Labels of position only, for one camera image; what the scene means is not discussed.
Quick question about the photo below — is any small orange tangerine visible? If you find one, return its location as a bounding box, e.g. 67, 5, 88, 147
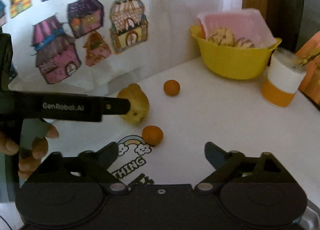
142, 125, 164, 146
163, 80, 181, 97

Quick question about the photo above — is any yellow-green pear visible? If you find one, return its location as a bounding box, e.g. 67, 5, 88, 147
117, 83, 150, 125

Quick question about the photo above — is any person's left hand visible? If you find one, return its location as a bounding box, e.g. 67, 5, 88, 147
1, 123, 59, 180

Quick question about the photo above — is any white printed table cloth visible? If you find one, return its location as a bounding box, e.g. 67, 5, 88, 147
48, 59, 319, 205

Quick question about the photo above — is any yellow plastic bowl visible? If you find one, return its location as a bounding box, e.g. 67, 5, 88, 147
190, 26, 282, 80

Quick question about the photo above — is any white orange cup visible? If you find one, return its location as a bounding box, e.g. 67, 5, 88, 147
261, 48, 306, 107

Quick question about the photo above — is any striped melon in bowl right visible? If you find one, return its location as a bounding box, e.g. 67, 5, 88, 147
234, 38, 255, 48

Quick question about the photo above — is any striped melon in bowl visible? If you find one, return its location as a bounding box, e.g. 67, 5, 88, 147
234, 38, 255, 48
208, 27, 235, 47

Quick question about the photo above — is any striped melon in bowl left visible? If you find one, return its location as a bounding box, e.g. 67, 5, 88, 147
208, 27, 235, 47

